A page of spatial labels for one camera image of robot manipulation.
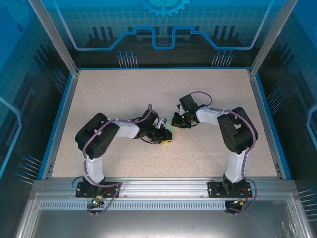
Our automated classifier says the cable connector plug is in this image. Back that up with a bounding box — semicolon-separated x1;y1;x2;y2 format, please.
229;198;249;208
89;194;105;208

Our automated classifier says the slotted cable duct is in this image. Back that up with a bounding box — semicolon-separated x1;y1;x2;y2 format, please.
39;201;227;211

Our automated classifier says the green paper sheet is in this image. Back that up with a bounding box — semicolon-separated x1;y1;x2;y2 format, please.
165;118;175;149

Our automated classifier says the aluminium mounting rail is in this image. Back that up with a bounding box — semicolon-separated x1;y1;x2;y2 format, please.
33;176;297;199

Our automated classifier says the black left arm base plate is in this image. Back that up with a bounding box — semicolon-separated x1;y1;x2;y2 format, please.
75;181;121;198

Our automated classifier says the aluminium side rail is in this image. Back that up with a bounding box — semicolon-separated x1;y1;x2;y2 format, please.
41;70;80;180
247;70;286;179

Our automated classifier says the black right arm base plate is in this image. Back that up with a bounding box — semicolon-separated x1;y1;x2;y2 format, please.
207;180;253;198

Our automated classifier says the aluminium frame post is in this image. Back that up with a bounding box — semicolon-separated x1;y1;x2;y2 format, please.
248;0;300;77
27;0;80;76

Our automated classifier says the metal tray panel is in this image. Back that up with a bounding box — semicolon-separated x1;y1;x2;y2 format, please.
14;192;313;238

